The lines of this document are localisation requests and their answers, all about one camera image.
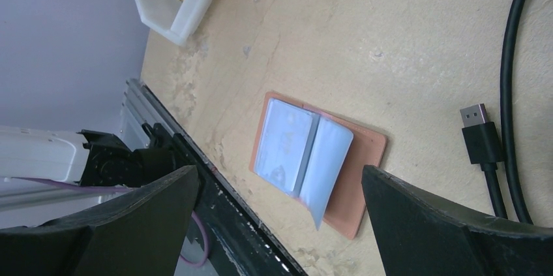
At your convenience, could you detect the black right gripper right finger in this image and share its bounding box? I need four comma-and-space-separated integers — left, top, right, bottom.
362, 165, 552, 275

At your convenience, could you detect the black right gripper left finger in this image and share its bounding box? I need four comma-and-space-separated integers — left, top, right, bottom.
1, 166, 198, 275

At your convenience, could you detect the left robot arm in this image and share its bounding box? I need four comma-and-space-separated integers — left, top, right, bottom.
1, 125, 179, 192

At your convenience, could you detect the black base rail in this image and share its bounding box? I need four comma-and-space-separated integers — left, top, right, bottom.
138, 84, 305, 275

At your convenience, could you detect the aluminium frame rail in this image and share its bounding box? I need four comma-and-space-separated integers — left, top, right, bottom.
1, 79, 164, 228

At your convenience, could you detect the black cable with micro plug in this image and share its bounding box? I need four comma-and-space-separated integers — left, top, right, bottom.
500, 0, 546, 224

